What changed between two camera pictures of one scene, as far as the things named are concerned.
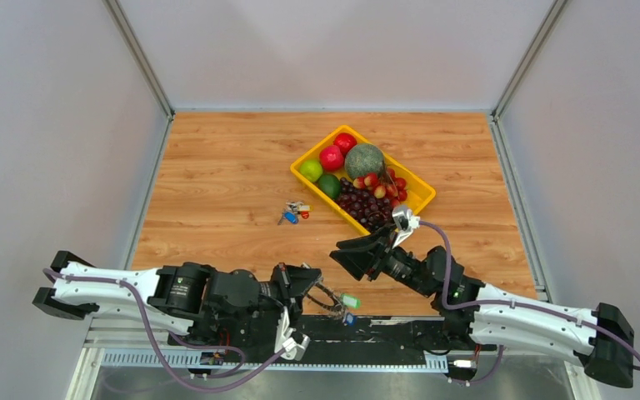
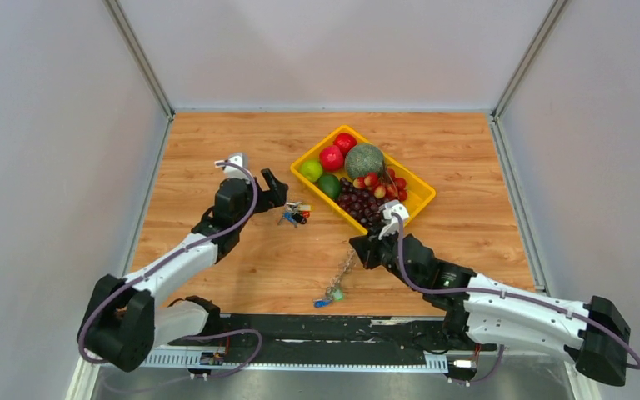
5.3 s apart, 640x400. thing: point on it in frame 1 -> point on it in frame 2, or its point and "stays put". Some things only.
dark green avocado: x=330 y=185 stays put
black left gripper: x=291 y=279 -> x=273 y=197
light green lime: x=311 y=170 stays put
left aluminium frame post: x=128 y=32 stays put
